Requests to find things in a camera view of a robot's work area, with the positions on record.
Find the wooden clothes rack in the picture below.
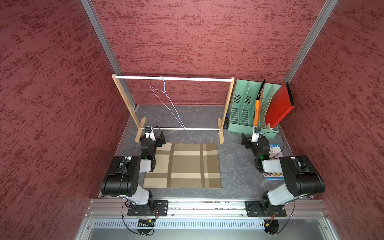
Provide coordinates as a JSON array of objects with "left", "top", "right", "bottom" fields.
[{"left": 112, "top": 74, "right": 236, "bottom": 145}]

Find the right aluminium corner post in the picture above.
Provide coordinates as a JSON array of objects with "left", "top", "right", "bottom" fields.
[{"left": 284, "top": 0, "right": 339, "bottom": 83}]

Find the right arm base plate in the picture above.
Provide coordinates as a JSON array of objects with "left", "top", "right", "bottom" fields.
[{"left": 245, "top": 201, "right": 287, "bottom": 217}]

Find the red folder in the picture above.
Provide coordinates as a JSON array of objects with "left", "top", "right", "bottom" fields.
[{"left": 266, "top": 83, "right": 295, "bottom": 129}]

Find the left aluminium corner post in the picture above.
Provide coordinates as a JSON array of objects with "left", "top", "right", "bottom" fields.
[{"left": 81, "top": 0, "right": 137, "bottom": 113}]

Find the right base cable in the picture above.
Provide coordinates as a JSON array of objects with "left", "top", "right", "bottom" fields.
[{"left": 263, "top": 200, "right": 296, "bottom": 235}]

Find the green file organizer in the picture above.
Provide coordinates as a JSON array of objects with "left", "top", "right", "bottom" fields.
[{"left": 228, "top": 80, "right": 281, "bottom": 138}]

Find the brown plaid scarf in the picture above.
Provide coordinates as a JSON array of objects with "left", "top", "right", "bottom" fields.
[{"left": 143, "top": 143, "right": 222, "bottom": 189}]

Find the aluminium corner post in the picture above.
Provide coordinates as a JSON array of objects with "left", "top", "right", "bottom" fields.
[
  {"left": 284, "top": 0, "right": 339, "bottom": 83},
  {"left": 81, "top": 0, "right": 137, "bottom": 113}
]

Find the orange folder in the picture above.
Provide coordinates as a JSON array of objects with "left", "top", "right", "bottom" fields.
[{"left": 254, "top": 81, "right": 265, "bottom": 127}]

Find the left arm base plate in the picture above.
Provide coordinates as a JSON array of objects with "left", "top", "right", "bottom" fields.
[{"left": 127, "top": 200, "right": 169, "bottom": 217}]

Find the base cable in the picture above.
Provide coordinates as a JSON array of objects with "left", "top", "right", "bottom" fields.
[
  {"left": 121, "top": 201, "right": 160, "bottom": 237},
  {"left": 263, "top": 200, "right": 296, "bottom": 235}
]

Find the left base cable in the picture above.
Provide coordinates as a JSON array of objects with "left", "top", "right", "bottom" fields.
[{"left": 121, "top": 201, "right": 160, "bottom": 237}]

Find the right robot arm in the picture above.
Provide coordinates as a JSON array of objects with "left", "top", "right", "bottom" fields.
[{"left": 241, "top": 134, "right": 326, "bottom": 217}]

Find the dog picture book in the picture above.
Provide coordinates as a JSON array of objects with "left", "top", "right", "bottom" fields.
[{"left": 263, "top": 144, "right": 284, "bottom": 181}]

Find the aluminium rail frame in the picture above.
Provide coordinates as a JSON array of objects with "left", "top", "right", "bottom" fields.
[{"left": 75, "top": 197, "right": 339, "bottom": 240}]

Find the small blue black object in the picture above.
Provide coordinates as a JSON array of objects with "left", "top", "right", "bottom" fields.
[{"left": 223, "top": 114, "right": 229, "bottom": 129}]

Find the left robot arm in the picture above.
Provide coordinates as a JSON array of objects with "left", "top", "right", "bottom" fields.
[{"left": 101, "top": 132, "right": 167, "bottom": 217}]

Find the light blue wire hanger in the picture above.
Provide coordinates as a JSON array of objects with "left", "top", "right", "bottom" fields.
[{"left": 149, "top": 75, "right": 186, "bottom": 130}]

